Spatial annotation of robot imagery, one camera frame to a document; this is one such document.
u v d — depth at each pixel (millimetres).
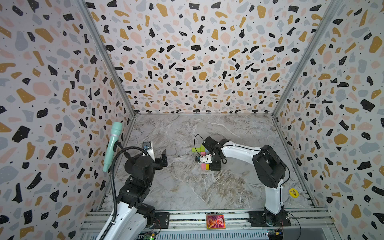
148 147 615
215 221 719
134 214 487
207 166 892
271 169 513
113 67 920
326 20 759
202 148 814
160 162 657
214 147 711
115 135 689
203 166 922
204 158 835
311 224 745
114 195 460
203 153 973
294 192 835
